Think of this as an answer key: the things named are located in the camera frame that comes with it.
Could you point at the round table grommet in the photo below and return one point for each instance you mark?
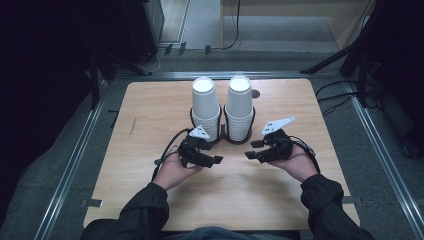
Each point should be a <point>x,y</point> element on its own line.
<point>255,94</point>

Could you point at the grey tape strip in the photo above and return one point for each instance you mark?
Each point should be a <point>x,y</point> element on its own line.
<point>352,200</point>

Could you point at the black tripod stand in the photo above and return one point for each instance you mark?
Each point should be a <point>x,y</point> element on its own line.
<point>336,56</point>

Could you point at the stack of white paper cups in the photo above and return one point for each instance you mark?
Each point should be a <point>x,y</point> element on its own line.
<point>204,103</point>
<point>239,103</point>

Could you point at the black metal stand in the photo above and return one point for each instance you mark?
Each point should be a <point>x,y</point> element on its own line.
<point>100,70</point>

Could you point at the light wooden shelf unit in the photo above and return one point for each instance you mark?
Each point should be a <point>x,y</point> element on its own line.
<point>346,20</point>

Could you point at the person's left hand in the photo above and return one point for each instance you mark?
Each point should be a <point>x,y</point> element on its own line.
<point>173,173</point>

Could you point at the metal floor rail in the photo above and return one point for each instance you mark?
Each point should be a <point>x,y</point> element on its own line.
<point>386,160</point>
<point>71,166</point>

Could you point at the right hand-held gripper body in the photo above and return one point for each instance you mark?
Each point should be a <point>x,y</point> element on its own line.
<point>280,146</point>

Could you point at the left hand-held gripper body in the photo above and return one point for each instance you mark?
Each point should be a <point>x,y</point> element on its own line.
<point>186,150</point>

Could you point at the black double cup holder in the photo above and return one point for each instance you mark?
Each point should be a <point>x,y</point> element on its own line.
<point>223,136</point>

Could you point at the black cabinet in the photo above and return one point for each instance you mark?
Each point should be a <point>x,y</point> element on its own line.
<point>141,30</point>

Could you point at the person's right hand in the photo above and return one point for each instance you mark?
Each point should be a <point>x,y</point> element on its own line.
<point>298,165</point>

